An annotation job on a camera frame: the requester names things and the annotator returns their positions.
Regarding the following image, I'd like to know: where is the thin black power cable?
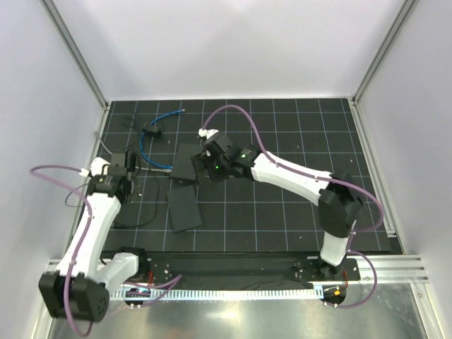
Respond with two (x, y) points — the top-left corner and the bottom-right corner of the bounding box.
(63, 169), (163, 230)

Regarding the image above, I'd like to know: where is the black network switch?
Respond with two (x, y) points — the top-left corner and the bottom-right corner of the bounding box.
(167, 186), (202, 233)
(170, 143), (203, 184)

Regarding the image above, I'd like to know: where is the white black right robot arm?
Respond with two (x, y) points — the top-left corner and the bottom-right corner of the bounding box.
(191, 128), (363, 280)

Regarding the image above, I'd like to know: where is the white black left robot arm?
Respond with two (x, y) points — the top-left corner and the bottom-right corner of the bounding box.
(38, 150), (150, 323)

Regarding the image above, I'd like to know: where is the black power adapter far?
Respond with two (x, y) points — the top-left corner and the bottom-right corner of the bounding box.
(141, 123), (163, 139)

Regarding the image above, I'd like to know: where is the black grid work mat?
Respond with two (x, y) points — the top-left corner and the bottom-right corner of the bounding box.
(97, 98), (374, 253)

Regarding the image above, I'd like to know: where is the grey ethernet cable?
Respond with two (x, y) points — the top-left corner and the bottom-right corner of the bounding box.
(94, 130), (172, 173)

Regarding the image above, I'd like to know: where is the blue ethernet cable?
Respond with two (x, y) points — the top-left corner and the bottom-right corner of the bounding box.
(140, 109), (186, 172)

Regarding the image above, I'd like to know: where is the thin black adapter cable far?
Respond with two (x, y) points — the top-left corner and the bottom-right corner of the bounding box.
(121, 102), (144, 133)

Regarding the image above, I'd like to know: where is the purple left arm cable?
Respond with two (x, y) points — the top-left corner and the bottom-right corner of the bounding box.
(30, 165), (185, 337)

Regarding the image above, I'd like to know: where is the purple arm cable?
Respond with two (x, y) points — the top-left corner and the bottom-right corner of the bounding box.
(30, 165), (185, 337)
(199, 105), (386, 310)

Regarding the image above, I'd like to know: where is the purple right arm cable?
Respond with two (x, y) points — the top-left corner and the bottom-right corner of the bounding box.
(199, 105), (386, 310)

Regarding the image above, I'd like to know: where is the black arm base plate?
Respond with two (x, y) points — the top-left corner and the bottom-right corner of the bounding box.
(126, 252), (360, 290)

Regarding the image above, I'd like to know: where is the aluminium frame post left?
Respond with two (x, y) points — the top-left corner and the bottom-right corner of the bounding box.
(40, 0), (108, 110)

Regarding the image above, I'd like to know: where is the aluminium frame post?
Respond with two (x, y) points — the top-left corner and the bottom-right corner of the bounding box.
(352, 0), (419, 106)
(40, 0), (108, 110)

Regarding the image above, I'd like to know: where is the white slotted cable duct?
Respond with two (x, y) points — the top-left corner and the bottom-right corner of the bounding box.
(109, 286), (324, 302)

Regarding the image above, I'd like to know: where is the aluminium frame rail front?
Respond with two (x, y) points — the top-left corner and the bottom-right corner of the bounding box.
(42, 254), (430, 289)

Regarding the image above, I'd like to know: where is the aluminium frame post right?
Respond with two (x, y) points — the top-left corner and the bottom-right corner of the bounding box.
(352, 0), (419, 106)

